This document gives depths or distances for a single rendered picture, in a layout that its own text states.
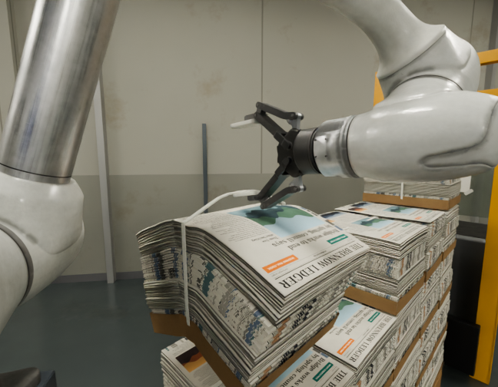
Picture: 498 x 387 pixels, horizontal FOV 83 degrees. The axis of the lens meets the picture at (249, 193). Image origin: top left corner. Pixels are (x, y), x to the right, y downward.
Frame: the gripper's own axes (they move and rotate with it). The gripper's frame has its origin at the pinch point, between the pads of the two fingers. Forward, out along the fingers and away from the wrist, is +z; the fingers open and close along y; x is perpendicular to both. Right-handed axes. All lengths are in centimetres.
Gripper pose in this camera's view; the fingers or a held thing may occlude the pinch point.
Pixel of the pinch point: (240, 158)
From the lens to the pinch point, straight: 59.7
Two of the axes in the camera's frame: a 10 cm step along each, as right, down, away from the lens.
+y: 0.4, 10.0, 0.7
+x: 7.2, -0.8, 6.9
